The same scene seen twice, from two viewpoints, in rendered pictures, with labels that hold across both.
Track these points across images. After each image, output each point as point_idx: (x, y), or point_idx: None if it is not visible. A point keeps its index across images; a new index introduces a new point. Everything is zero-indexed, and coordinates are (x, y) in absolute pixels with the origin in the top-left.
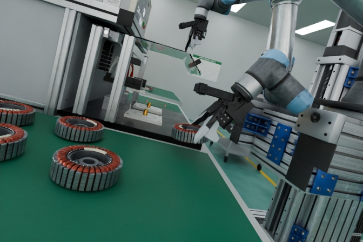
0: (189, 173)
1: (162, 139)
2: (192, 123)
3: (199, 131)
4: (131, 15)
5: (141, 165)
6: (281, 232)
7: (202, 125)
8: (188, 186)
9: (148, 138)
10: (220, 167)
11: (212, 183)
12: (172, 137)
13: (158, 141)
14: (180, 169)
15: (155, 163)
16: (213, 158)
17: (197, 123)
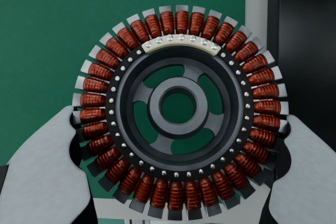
0: (35, 97)
1: (269, 31)
2: (289, 131)
3: (47, 122)
4: None
5: None
6: None
7: (58, 151)
8: None
9: None
10: (129, 217)
11: (1, 149)
12: (276, 59)
13: (254, 18)
14: (44, 75)
15: (47, 8)
16: (203, 216)
17: (278, 163)
